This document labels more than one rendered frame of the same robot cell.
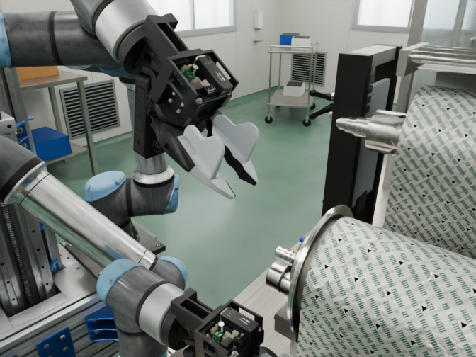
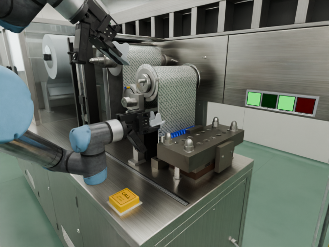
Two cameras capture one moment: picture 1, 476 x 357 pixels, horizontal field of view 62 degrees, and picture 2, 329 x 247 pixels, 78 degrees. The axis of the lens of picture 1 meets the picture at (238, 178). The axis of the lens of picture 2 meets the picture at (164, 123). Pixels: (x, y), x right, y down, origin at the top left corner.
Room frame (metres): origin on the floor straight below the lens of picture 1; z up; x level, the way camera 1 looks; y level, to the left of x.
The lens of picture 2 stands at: (0.16, 0.71, 1.34)
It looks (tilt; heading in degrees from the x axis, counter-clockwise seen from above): 17 degrees down; 278
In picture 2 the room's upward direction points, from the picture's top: straight up
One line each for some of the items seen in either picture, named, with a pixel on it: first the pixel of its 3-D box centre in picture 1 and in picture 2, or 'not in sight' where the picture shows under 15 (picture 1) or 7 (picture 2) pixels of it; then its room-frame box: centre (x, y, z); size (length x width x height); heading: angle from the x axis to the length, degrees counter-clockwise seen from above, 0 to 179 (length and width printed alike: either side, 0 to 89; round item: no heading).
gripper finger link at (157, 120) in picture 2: not in sight; (157, 119); (0.30, -0.04, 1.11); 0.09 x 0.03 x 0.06; 51
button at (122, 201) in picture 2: not in sight; (124, 199); (0.37, 0.19, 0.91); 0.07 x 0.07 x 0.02; 52
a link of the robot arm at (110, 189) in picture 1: (110, 197); not in sight; (1.02, 0.37, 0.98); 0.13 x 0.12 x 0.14; 99
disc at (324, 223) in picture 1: (324, 268); (146, 83); (0.35, -0.10, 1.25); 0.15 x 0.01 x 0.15; 142
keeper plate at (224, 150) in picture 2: not in sight; (224, 156); (0.03, -0.07, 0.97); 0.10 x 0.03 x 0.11; 52
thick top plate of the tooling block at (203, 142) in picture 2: not in sight; (204, 142); (0.11, -0.11, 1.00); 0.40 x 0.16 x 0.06; 52
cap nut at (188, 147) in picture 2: not in sight; (188, 144); (0.17, 0.04, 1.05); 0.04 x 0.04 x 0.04
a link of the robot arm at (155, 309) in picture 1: (172, 313); (112, 130); (0.43, 0.09, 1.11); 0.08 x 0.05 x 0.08; 142
